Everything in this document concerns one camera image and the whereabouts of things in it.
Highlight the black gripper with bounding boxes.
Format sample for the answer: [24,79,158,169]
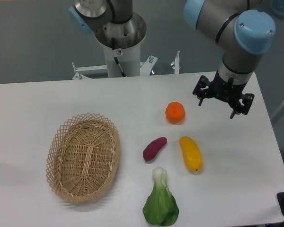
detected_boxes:
[192,71,255,119]

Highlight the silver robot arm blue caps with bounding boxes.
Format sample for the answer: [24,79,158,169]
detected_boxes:
[68,0,275,115]

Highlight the yellow mango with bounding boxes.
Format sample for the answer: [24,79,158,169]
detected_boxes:
[179,136,203,171]

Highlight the orange fruit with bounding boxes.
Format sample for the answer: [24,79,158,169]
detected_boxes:
[165,102,186,123]

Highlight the blue object top right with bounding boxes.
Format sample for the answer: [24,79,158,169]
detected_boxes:
[270,0,284,20]

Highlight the purple sweet potato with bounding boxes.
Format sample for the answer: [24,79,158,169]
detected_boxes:
[143,137,168,162]

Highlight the green bok choy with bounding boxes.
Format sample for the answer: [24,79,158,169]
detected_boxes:
[142,167,179,227]

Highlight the woven wicker basket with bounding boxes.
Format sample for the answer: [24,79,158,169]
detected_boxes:
[46,113,120,202]

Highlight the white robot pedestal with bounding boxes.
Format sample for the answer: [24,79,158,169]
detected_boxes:
[94,13,148,78]

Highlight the black cable on pedestal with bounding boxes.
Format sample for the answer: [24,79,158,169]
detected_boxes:
[111,37,128,78]

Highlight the white metal base frame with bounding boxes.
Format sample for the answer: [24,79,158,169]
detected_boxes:
[72,50,181,80]

